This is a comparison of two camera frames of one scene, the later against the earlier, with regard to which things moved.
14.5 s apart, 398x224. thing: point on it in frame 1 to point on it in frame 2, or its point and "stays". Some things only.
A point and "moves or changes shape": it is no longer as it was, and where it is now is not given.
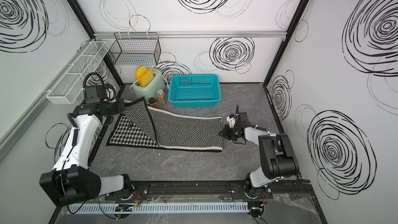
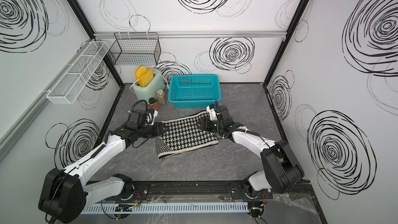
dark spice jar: x=154 y=104 stays
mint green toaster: x=150 y=91 stays
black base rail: x=282 y=190 stays
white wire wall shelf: x=68 y=87 stays
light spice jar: x=161 y=97 stays
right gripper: x=226 y=133 to x=207 y=122
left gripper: x=121 y=106 to x=158 y=129
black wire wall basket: x=135 y=49 stays
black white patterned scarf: x=140 y=125 moves or changes shape
